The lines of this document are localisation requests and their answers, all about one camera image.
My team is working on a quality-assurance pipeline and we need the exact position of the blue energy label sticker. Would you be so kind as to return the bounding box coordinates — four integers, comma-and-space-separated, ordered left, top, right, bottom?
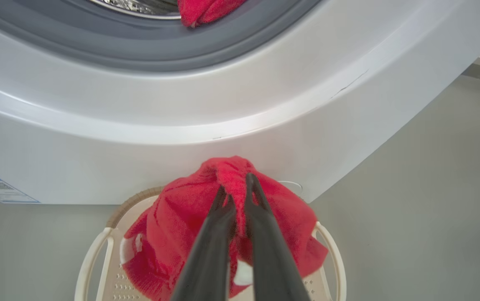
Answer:
0, 174, 40, 204

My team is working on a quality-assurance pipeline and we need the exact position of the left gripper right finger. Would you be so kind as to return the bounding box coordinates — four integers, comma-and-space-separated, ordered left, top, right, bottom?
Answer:
244, 173, 311, 301

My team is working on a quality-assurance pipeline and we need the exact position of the red fleece garment white trim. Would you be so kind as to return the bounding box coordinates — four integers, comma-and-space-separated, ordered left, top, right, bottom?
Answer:
120, 156, 329, 301

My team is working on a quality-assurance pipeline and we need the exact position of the white front-load washing machine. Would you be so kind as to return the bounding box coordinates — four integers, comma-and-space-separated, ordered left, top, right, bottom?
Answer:
0, 0, 480, 205

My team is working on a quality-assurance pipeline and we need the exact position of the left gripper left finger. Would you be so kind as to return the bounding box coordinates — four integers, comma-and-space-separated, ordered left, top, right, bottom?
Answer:
170, 186, 237, 301

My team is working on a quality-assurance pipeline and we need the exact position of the red smooth garment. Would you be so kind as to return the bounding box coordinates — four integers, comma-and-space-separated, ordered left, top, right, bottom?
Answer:
177, 0, 247, 28

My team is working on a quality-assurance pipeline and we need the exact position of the white perforated basket brown rim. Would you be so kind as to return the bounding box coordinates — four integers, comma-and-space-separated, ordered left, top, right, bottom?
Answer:
74, 186, 347, 301

